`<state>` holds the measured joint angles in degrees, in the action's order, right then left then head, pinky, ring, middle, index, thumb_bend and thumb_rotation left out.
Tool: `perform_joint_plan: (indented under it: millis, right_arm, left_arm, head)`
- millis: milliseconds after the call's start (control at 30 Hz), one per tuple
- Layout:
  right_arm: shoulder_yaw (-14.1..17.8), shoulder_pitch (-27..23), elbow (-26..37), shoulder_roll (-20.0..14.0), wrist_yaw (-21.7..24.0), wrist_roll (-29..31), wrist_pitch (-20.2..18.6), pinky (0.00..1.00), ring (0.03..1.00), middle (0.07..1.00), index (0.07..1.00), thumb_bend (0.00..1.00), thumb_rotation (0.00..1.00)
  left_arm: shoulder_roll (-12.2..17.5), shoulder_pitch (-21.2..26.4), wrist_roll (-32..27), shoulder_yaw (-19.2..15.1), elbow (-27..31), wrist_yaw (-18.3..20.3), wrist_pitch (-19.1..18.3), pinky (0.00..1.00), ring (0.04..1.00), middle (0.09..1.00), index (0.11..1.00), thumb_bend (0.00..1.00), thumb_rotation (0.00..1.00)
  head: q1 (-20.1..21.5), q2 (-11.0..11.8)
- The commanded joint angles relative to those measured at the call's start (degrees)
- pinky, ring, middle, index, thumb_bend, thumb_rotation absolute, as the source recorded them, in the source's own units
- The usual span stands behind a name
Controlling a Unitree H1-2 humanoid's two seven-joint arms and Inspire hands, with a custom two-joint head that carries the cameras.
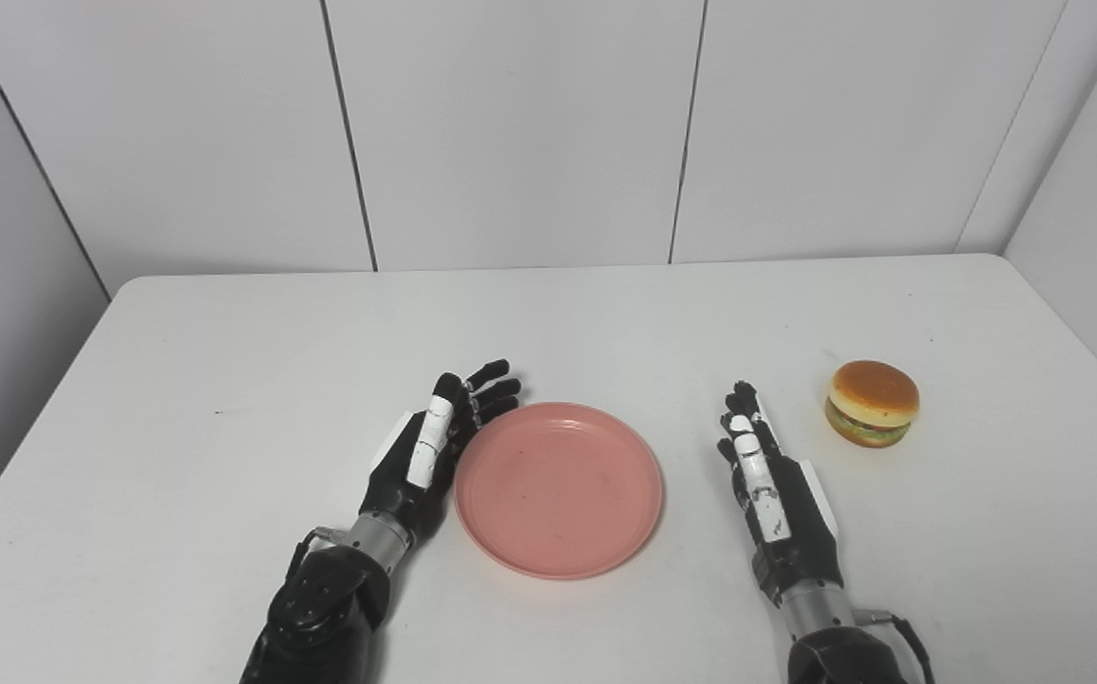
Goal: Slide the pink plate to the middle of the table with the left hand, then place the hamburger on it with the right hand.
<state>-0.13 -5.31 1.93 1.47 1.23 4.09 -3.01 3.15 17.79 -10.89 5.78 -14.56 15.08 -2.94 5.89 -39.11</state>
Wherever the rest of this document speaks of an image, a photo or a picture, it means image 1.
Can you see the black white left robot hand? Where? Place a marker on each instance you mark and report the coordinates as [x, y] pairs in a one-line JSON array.
[[415, 465]]

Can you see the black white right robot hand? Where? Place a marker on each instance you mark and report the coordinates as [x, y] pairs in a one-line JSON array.
[[785, 513]]

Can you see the pink round plate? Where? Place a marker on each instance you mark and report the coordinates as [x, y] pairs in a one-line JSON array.
[[557, 489]]

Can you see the toy hamburger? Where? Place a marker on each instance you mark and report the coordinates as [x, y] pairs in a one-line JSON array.
[[874, 389]]

